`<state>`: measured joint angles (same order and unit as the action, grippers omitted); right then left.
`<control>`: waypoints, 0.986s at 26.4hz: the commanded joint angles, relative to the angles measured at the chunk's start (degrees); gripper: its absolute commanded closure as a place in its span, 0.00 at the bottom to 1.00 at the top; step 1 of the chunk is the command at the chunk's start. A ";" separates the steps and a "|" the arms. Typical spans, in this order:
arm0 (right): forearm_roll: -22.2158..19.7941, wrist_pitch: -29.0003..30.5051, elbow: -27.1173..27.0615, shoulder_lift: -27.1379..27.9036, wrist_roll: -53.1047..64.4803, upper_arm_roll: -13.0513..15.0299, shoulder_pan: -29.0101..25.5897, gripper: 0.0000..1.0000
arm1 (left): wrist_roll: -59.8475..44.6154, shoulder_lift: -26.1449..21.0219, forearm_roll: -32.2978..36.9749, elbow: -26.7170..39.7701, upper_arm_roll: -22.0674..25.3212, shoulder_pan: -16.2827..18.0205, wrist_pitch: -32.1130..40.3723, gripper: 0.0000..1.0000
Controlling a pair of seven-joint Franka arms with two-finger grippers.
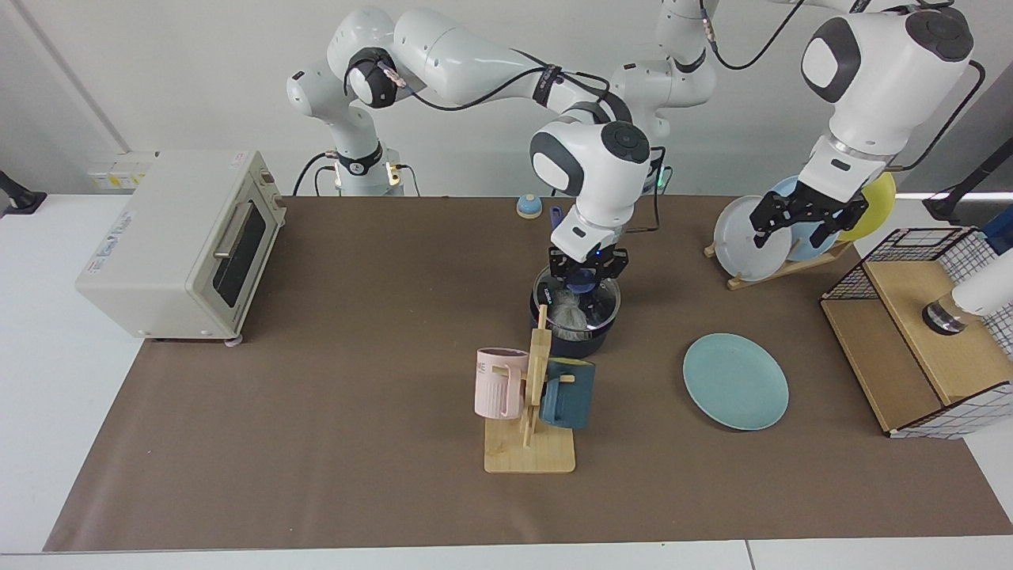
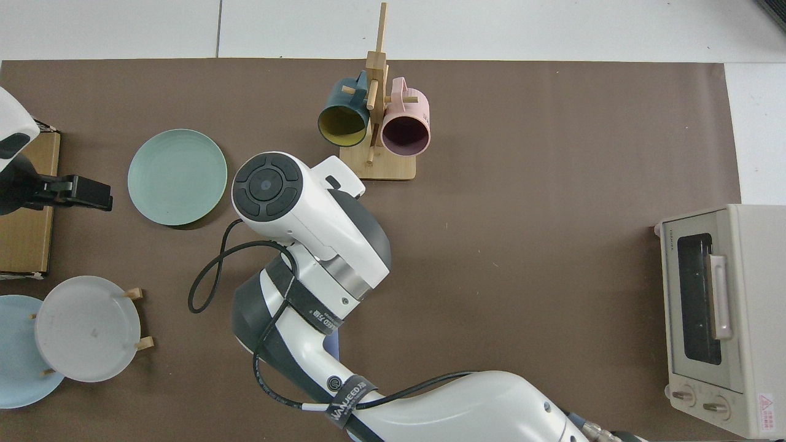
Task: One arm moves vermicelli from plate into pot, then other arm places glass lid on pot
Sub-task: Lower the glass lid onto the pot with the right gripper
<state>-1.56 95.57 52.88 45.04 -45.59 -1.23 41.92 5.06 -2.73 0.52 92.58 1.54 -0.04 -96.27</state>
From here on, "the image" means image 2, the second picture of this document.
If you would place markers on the pale green plate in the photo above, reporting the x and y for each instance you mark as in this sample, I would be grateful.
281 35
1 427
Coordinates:
178 178

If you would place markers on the pale toaster oven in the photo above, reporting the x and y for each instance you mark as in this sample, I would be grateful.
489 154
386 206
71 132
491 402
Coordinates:
755 337

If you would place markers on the wooden plate rack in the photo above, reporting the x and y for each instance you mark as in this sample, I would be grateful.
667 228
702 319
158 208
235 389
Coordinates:
145 343

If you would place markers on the light blue plate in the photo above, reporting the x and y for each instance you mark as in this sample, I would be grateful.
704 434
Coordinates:
18 368

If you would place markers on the wooden cup stand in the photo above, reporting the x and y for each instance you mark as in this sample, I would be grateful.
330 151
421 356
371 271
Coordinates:
377 166

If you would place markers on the brown table cloth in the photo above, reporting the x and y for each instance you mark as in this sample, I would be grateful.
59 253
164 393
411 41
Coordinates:
522 276

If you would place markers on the pink mug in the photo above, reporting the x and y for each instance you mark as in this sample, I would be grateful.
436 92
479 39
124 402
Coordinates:
405 135

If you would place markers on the white plate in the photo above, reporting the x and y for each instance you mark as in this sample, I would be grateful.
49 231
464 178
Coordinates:
86 328

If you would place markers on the dark teal mug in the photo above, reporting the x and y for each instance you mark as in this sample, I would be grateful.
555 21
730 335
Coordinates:
342 126

